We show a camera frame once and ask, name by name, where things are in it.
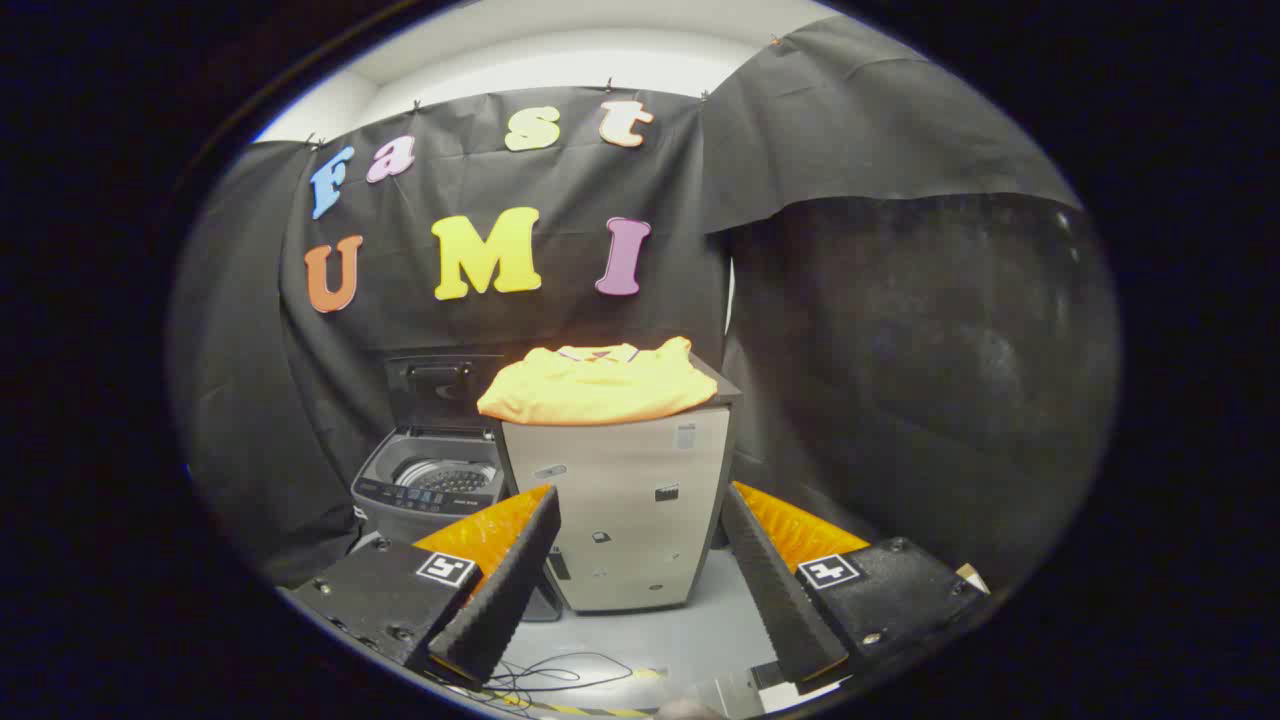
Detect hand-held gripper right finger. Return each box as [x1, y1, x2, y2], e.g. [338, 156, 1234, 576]
[720, 482, 991, 696]

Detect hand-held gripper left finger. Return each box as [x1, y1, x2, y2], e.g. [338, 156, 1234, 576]
[283, 485, 562, 689]

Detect grey washing machine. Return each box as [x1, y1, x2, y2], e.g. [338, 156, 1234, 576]
[351, 425, 506, 546]

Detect orange shirt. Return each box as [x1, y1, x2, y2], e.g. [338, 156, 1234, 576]
[477, 337, 719, 427]

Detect grey cabinet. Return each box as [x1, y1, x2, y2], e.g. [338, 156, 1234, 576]
[497, 355, 743, 613]

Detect black backdrop cloth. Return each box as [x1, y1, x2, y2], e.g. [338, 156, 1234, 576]
[170, 15, 1121, 591]

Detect black cables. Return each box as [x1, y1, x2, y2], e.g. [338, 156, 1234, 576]
[480, 652, 641, 716]

